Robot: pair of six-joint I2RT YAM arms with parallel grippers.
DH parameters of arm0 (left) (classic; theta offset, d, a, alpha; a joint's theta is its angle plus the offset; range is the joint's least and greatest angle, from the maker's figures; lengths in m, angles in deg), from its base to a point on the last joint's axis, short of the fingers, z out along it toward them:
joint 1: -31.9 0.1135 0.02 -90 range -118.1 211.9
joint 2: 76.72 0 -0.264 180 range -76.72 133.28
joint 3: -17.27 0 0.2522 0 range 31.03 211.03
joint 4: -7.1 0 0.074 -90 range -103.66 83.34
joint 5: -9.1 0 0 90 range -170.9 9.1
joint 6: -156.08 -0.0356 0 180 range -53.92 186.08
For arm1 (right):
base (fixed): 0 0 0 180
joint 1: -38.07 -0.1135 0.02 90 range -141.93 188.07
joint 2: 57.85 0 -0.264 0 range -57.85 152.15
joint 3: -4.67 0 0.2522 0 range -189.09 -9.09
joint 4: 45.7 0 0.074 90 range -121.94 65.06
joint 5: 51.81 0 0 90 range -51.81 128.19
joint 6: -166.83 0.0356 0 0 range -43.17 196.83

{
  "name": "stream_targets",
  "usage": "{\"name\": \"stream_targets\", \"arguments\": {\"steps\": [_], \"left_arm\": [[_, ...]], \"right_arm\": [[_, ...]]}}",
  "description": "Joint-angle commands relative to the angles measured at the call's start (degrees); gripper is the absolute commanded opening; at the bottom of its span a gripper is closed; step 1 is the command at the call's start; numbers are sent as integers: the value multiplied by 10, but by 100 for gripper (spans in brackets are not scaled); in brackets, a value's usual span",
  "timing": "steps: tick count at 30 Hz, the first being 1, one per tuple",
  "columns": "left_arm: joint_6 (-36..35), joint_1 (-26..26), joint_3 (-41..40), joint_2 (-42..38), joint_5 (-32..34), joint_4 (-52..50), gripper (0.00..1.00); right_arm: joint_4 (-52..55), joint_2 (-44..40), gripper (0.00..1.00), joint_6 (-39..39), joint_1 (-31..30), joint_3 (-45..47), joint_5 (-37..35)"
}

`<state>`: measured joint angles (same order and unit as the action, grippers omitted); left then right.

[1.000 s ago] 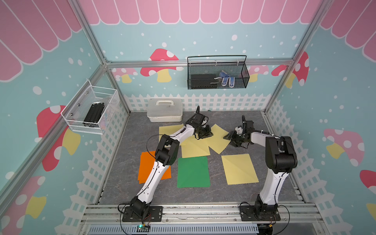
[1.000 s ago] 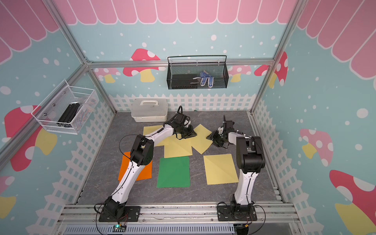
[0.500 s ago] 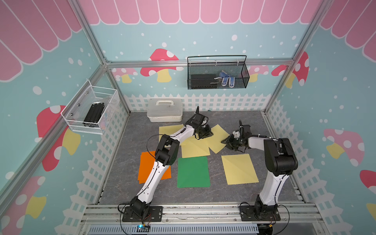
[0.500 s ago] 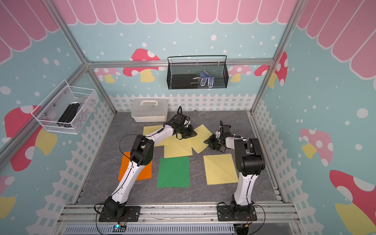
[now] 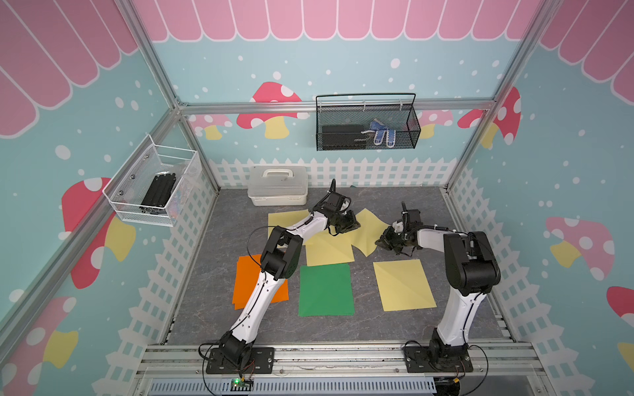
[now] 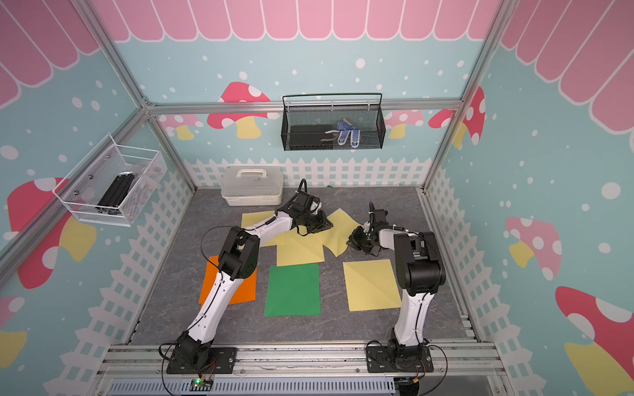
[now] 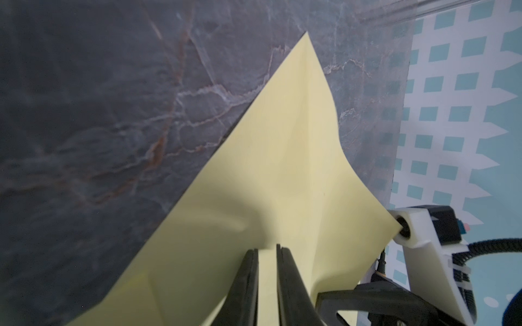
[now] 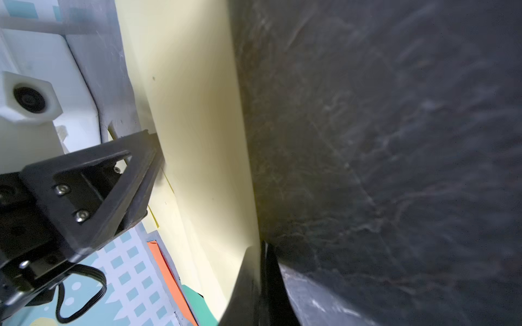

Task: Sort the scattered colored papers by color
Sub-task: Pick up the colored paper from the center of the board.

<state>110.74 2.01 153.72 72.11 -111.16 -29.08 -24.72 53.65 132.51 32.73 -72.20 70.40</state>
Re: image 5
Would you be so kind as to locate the white wire wall basket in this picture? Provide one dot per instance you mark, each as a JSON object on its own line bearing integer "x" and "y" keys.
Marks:
{"x": 125, "y": 192}

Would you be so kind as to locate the black box in white basket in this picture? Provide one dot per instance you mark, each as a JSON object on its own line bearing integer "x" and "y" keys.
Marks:
{"x": 158, "y": 194}

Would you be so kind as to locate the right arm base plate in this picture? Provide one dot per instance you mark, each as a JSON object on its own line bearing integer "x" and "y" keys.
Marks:
{"x": 452, "y": 360}

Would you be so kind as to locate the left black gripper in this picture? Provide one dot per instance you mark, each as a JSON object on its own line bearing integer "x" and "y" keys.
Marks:
{"x": 350, "y": 223}

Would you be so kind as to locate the white plastic storage box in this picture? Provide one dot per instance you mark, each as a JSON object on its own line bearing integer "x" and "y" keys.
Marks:
{"x": 278, "y": 185}

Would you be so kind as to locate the orange paper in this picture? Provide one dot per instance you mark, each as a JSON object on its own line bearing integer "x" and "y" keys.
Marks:
{"x": 247, "y": 275}

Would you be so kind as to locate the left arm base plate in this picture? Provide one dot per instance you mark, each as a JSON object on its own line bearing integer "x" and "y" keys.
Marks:
{"x": 261, "y": 362}

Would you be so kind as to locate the blue white item in basket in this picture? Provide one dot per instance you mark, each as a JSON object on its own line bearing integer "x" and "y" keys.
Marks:
{"x": 380, "y": 134}

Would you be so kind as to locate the small green paper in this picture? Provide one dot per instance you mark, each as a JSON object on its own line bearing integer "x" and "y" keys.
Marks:
{"x": 326, "y": 291}

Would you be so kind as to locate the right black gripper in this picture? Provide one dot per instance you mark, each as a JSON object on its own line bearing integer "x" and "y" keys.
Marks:
{"x": 384, "y": 241}

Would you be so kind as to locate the black wire wall basket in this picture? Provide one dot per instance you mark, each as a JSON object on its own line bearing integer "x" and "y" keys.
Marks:
{"x": 366, "y": 121}

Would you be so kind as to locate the yellow paper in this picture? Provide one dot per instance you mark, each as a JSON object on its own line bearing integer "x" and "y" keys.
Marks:
{"x": 403, "y": 285}
{"x": 326, "y": 249}
{"x": 371, "y": 229}
{"x": 286, "y": 219}

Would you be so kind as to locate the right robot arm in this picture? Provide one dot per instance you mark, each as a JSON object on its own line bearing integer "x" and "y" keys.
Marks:
{"x": 471, "y": 270}

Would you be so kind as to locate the small green circuit board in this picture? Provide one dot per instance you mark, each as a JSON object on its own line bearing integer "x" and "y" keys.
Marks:
{"x": 241, "y": 385}

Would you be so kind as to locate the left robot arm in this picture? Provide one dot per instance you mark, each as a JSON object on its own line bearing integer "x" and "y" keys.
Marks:
{"x": 278, "y": 262}

